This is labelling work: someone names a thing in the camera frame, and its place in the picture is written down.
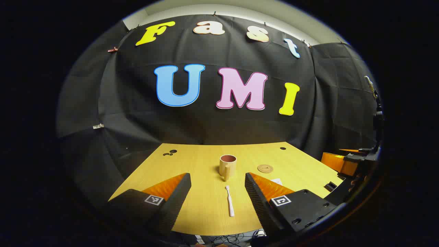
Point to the white clip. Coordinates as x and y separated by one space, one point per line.
98 126

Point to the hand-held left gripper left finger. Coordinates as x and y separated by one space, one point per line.
178 192

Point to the round wooden coaster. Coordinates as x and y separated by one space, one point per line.
265 168

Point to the white toothbrush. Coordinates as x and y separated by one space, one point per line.
230 202

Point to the wooden desktop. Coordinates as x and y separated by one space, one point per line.
205 192

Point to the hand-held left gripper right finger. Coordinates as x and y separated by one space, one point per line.
257 195

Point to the red clip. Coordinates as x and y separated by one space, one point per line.
112 49

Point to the beige cup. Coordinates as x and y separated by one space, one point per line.
230 168

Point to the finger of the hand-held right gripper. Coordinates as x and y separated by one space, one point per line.
343 192
337 163

